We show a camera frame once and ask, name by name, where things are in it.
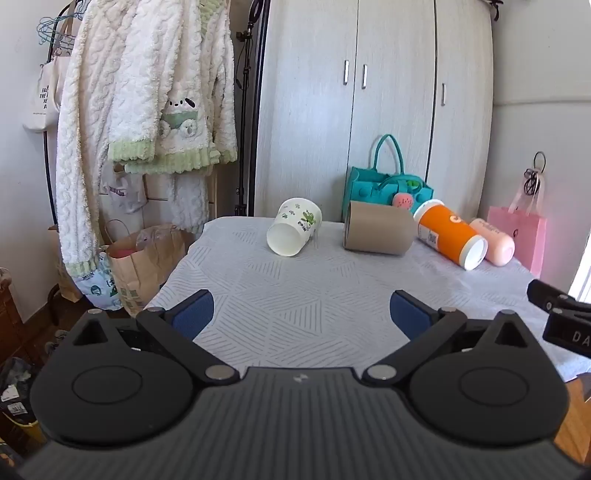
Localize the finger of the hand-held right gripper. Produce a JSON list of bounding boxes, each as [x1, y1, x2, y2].
[[527, 279, 591, 319]]

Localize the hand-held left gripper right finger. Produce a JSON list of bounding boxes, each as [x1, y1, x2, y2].
[[361, 290, 533, 384]]

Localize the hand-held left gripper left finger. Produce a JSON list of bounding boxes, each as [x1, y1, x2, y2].
[[69, 290, 240, 384]]

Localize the pink cup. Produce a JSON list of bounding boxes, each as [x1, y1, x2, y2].
[[469, 218, 515, 267]]

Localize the brown paper cup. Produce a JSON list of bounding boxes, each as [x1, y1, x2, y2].
[[342, 200, 416, 256]]

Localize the orange cup with white rim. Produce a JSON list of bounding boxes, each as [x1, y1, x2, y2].
[[413, 199, 489, 271]]

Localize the white cup with green print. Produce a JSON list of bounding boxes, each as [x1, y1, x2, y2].
[[266, 198, 323, 258]]

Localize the pink gift bag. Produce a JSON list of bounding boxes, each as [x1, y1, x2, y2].
[[487, 170, 548, 279]]

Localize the brown paper bag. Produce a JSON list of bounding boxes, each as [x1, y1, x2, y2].
[[99, 220, 188, 317], [46, 224, 85, 304]]

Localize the blue and white printed bag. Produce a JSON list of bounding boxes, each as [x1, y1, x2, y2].
[[74, 251, 124, 311]]

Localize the white patterned tablecloth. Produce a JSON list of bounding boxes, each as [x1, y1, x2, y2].
[[143, 216, 591, 384]]

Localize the white fleece pajama pants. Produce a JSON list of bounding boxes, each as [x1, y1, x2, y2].
[[168, 170, 209, 234]]

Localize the black ribbon bow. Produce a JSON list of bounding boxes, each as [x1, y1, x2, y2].
[[523, 151, 548, 195]]

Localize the teal felt handbag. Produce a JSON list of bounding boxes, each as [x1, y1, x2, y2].
[[345, 134, 435, 222]]

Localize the white cloth with purple print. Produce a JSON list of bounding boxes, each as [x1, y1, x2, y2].
[[99, 161, 149, 214]]

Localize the black tripod stand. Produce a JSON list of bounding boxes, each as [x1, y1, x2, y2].
[[232, 0, 271, 217]]

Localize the brown wooden furniture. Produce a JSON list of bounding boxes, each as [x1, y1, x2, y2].
[[0, 268, 25, 356]]

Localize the white fleece robe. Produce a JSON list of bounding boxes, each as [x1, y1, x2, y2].
[[55, 0, 139, 278]]

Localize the black clothes rack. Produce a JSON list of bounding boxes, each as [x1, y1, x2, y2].
[[42, 0, 93, 232]]

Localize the light wooden wardrobe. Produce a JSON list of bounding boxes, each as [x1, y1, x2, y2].
[[253, 0, 495, 223]]

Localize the yellow container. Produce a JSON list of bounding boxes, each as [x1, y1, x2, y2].
[[0, 408, 47, 446]]

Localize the white fleece pajama top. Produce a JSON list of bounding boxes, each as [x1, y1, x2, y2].
[[107, 0, 239, 175]]

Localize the white canvas tote bag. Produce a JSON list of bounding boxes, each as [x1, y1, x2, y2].
[[23, 14, 75, 134]]

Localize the blue wire hangers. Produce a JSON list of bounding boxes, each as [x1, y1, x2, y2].
[[37, 13, 78, 52]]

